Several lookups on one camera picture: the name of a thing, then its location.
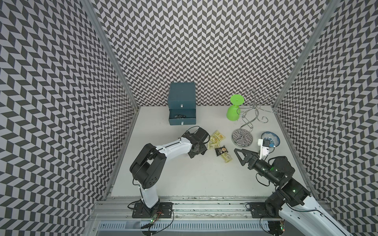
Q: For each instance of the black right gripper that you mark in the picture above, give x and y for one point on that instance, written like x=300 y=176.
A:
x=251 y=158

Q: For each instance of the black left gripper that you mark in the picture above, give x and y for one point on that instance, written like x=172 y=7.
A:
x=203 y=147

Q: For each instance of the pale yellow cookie packet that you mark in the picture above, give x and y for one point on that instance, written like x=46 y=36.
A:
x=226 y=157

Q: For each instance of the dark teal drawer box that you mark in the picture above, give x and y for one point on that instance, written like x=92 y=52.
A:
x=182 y=100

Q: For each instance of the lone black cookie packet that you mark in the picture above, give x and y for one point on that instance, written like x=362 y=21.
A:
x=180 y=116

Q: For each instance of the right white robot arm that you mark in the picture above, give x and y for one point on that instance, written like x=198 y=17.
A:
x=291 y=201

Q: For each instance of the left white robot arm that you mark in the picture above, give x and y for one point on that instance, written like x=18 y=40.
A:
x=148 y=165

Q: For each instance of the yellow cookie packet middle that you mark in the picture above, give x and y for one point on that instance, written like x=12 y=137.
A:
x=213 y=143

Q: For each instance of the yellow cookie packet top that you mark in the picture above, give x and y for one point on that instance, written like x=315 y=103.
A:
x=220 y=137

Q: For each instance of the blue floral ceramic bowl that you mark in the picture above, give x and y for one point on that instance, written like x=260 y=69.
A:
x=272 y=138

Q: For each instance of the green plastic goblet cup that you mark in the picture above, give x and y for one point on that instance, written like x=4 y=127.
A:
x=233 y=112

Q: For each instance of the chrome wire hook stand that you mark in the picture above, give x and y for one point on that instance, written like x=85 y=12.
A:
x=242 y=136

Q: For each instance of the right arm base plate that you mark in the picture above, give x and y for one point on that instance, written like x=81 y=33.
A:
x=261 y=210

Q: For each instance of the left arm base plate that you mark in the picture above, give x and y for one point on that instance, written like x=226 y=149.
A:
x=163 y=209

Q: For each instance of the aluminium front rail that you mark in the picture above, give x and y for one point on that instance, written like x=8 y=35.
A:
x=190 y=215

